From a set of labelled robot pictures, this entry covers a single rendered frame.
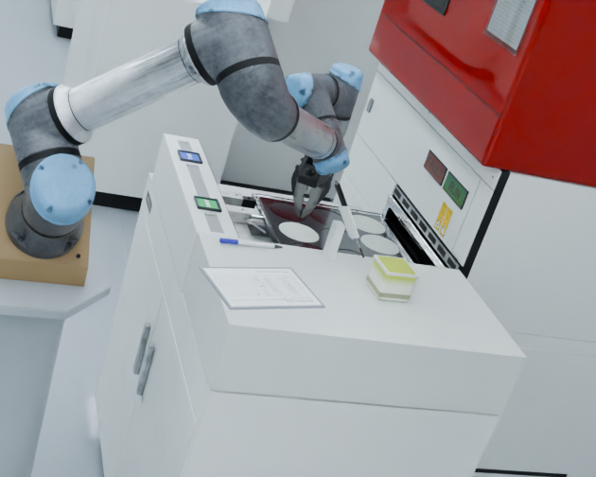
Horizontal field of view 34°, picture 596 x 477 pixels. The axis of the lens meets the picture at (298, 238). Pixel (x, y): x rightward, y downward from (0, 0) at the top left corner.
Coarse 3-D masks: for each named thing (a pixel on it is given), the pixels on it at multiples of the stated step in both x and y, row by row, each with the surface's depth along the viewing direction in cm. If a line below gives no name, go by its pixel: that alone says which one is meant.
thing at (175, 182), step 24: (168, 144) 242; (192, 144) 247; (168, 168) 236; (192, 168) 233; (168, 192) 233; (192, 192) 220; (216, 192) 224; (168, 216) 229; (192, 216) 209; (216, 216) 213; (168, 240) 226; (192, 240) 205
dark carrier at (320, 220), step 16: (272, 208) 241; (288, 208) 243; (320, 208) 249; (272, 224) 232; (304, 224) 237; (320, 224) 240; (384, 224) 252; (288, 240) 226; (320, 240) 231; (352, 240) 237; (400, 256) 237
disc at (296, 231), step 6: (288, 222) 235; (294, 222) 237; (282, 228) 232; (288, 228) 232; (294, 228) 234; (300, 228) 235; (306, 228) 236; (288, 234) 230; (294, 234) 231; (300, 234) 232; (306, 234) 233; (312, 234) 234; (300, 240) 228; (306, 240) 229; (312, 240) 230
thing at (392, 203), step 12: (396, 204) 256; (384, 216) 262; (396, 216) 255; (408, 216) 250; (408, 228) 248; (420, 240) 241; (408, 252) 248; (432, 252) 234; (432, 264) 233; (444, 264) 229
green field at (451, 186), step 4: (448, 176) 233; (448, 180) 233; (452, 180) 231; (448, 184) 233; (452, 184) 231; (456, 184) 229; (448, 188) 233; (452, 188) 231; (456, 188) 229; (460, 188) 228; (448, 192) 232; (452, 192) 231; (456, 192) 229; (460, 192) 227; (464, 192) 226; (452, 196) 230; (456, 196) 229; (460, 196) 227; (464, 196) 225; (456, 200) 228; (460, 200) 227; (460, 204) 226
